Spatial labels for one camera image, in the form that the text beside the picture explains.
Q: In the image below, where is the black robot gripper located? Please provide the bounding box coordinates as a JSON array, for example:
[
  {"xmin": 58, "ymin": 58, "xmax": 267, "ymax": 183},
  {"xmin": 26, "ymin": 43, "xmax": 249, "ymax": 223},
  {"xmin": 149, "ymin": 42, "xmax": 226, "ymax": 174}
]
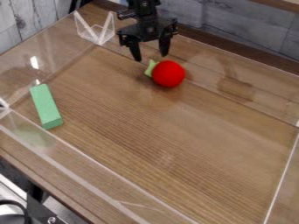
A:
[{"xmin": 117, "ymin": 0, "xmax": 178, "ymax": 61}]

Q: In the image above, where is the red strawberry toy fruit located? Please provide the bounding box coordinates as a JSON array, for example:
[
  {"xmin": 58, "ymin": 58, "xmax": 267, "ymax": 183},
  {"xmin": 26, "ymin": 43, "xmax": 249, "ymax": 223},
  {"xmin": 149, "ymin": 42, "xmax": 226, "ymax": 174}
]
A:
[{"xmin": 145, "ymin": 59, "xmax": 186, "ymax": 88}]

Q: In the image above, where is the green rectangular block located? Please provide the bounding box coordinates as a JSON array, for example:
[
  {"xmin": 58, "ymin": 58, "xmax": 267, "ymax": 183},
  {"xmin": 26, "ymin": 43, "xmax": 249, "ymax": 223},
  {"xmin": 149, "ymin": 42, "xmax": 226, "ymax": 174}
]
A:
[{"xmin": 30, "ymin": 84, "xmax": 63, "ymax": 130}]

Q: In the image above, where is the clear acrylic tray wall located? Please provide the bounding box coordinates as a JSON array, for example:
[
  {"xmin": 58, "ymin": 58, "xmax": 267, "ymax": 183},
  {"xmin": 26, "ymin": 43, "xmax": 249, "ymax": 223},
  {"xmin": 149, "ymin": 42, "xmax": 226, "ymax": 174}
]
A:
[{"xmin": 0, "ymin": 16, "xmax": 299, "ymax": 224}]

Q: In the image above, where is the black metal bracket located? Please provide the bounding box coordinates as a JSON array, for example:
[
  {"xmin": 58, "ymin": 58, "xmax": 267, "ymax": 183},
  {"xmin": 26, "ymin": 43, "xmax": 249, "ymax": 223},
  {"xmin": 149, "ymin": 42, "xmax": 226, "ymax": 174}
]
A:
[{"xmin": 26, "ymin": 195, "xmax": 70, "ymax": 224}]

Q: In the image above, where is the black cable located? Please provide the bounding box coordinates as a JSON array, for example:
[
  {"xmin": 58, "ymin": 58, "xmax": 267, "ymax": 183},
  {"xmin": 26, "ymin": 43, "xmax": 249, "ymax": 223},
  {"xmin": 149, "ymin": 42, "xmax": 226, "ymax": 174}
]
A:
[{"xmin": 0, "ymin": 199, "xmax": 34, "ymax": 224}]

